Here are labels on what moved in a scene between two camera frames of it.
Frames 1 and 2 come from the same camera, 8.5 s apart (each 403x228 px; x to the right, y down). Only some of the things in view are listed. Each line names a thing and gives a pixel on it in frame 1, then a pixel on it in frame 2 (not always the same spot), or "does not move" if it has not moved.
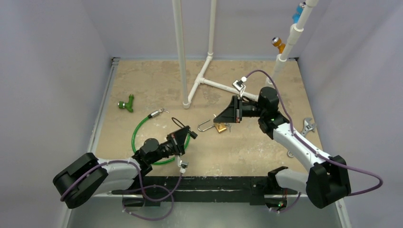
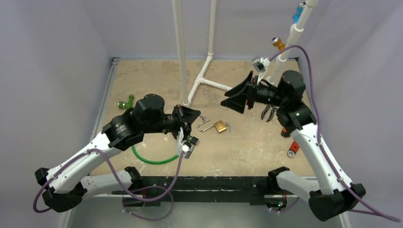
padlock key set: x=229 y=126 does not move
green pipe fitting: x=128 y=105 does not move
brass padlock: x=220 y=127 does not move
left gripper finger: x=181 y=134 to x=190 y=115
